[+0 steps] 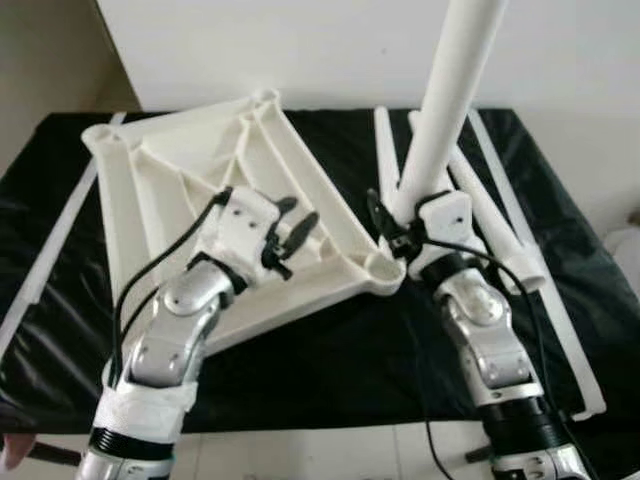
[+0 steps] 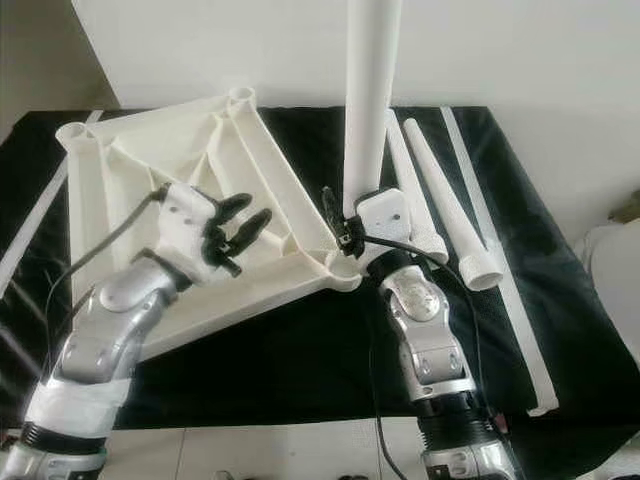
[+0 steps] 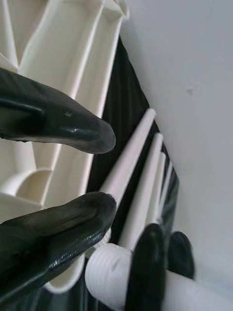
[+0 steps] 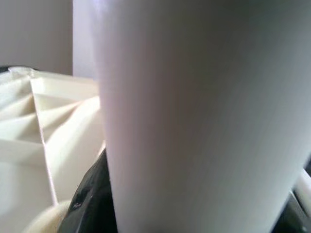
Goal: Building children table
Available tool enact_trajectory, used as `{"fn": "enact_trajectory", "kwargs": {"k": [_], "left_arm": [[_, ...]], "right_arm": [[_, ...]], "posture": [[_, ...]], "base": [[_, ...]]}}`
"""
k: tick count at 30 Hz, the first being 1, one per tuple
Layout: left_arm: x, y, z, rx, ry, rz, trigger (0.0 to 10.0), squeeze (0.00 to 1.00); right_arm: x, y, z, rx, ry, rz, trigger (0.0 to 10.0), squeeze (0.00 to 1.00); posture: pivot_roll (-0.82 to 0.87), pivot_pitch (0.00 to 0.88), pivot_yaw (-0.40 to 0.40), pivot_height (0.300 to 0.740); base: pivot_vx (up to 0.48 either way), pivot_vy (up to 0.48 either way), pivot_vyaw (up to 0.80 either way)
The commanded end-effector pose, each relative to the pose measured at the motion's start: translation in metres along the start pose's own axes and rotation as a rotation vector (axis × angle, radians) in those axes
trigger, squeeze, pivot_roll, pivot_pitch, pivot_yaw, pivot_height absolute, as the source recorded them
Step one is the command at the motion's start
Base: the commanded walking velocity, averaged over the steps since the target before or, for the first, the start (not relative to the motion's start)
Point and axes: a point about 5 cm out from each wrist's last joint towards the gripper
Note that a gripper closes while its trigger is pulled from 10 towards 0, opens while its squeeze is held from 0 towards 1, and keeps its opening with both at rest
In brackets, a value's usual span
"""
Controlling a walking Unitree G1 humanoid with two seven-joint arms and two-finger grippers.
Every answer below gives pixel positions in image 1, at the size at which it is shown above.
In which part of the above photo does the white plastic table leg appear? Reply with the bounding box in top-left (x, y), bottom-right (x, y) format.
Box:
top-left (445, 140), bottom-right (549, 294)
top-left (373, 105), bottom-right (403, 201)
top-left (405, 108), bottom-right (491, 261)
top-left (385, 0), bottom-right (511, 226)

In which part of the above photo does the white plastic table top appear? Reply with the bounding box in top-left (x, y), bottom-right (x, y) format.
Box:
top-left (80, 88), bottom-right (406, 356)

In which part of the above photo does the black metal table leg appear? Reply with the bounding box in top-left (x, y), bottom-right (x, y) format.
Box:
top-left (30, 442), bottom-right (83, 469)

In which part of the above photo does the pink table cover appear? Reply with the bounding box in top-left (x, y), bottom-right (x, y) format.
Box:
top-left (0, 430), bottom-right (39, 473)

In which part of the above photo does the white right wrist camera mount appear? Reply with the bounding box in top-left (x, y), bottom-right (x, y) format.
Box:
top-left (410, 190), bottom-right (476, 276)

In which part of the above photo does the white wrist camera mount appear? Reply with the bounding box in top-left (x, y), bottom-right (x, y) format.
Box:
top-left (195, 187), bottom-right (283, 286)
top-left (410, 190), bottom-right (476, 276)

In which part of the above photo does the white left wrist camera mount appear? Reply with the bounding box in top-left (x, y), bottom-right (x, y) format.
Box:
top-left (195, 187), bottom-right (283, 286)

